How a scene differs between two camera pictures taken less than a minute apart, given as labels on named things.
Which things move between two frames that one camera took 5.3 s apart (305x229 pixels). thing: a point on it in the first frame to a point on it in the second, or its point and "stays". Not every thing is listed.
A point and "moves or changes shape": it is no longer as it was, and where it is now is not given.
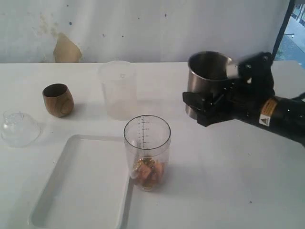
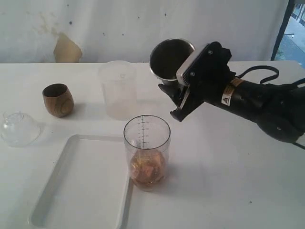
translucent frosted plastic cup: (118, 80) stays
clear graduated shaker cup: (147, 141) stays
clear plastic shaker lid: (18, 129) stays
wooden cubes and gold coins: (147, 173) moves or changes shape
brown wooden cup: (58, 99) stays
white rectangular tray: (91, 187) stays
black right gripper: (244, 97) to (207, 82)
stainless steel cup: (208, 73) moves or changes shape
